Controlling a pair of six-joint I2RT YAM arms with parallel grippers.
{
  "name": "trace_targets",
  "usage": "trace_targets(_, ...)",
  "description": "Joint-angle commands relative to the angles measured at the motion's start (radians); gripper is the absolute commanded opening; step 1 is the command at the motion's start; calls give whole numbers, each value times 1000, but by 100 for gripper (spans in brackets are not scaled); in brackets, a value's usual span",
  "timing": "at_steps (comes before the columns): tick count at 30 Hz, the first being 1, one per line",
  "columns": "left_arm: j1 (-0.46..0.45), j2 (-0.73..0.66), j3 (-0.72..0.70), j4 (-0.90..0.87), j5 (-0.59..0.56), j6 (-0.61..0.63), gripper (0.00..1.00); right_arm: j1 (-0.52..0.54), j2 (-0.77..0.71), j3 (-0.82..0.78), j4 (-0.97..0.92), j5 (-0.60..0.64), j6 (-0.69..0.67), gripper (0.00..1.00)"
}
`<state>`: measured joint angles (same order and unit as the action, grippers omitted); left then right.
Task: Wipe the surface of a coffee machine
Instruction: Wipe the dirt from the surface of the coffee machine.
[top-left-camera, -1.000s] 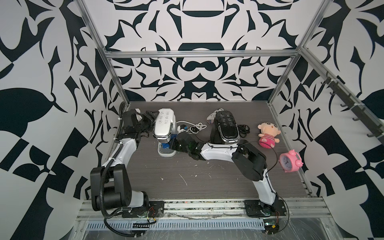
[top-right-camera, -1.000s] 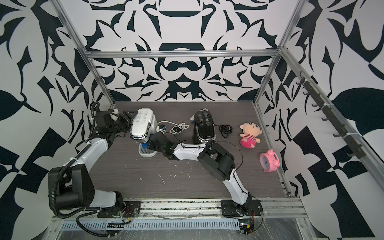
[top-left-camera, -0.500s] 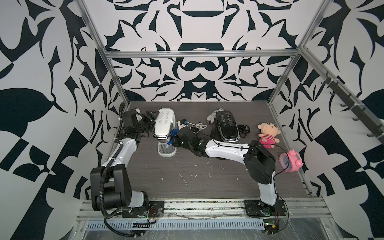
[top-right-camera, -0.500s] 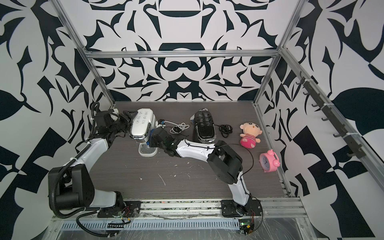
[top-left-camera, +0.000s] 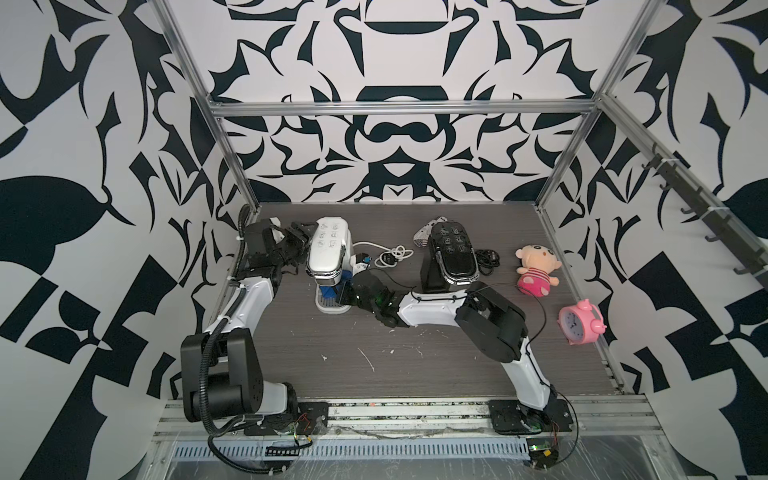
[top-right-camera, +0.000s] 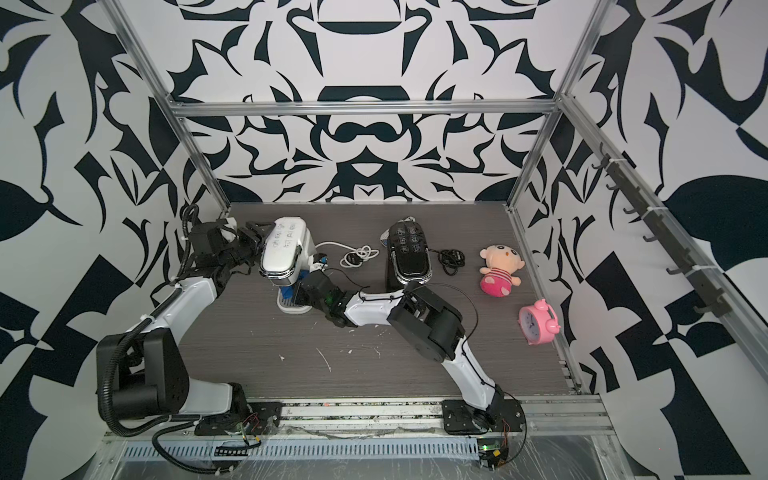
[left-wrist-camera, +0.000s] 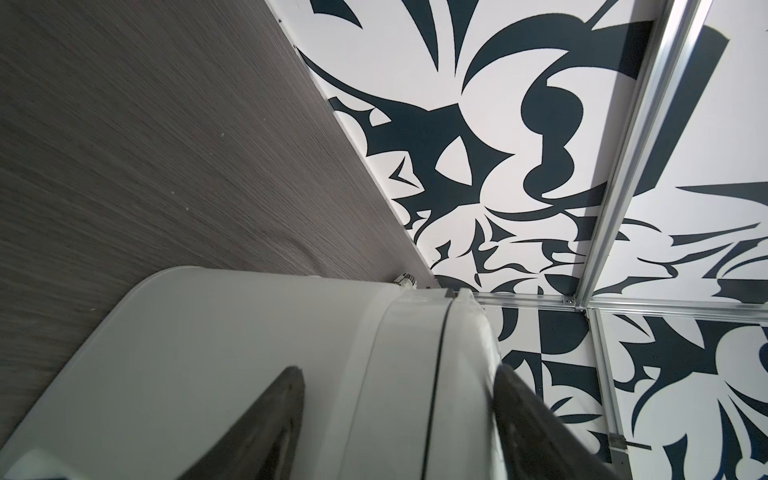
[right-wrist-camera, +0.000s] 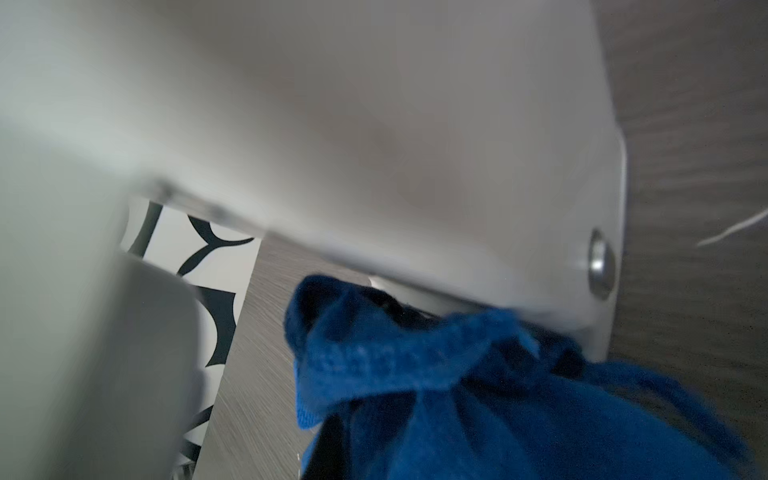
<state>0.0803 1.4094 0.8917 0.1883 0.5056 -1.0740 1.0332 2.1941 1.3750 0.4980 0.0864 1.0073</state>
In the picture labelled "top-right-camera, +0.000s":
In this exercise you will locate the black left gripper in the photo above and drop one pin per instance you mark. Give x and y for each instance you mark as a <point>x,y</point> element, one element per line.
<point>256,245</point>

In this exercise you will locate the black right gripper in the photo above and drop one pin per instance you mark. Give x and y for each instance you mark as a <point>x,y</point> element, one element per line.
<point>298,291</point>

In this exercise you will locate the blue cleaning cloth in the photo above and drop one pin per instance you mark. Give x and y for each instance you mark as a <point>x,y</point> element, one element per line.
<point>285,295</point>

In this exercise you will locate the white coffee machine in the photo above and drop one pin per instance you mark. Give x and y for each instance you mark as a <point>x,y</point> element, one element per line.
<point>285,257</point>

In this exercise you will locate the black coffee machine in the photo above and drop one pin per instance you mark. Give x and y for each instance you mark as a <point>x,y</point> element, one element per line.
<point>408,256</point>

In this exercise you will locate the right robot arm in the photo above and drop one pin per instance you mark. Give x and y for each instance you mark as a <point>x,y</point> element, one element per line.
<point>432,326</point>

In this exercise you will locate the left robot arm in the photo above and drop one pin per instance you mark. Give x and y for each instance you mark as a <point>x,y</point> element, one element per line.
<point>142,380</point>

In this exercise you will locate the pink plush pig toy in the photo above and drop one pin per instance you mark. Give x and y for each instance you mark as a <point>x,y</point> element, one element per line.
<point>499,273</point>

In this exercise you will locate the pink alarm clock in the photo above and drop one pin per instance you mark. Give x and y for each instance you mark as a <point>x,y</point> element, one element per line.
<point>539,323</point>

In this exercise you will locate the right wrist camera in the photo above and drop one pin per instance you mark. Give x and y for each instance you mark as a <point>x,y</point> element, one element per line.
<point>318,262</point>

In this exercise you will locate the wall hook rail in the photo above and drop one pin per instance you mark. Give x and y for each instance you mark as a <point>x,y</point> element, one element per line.
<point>665,230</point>

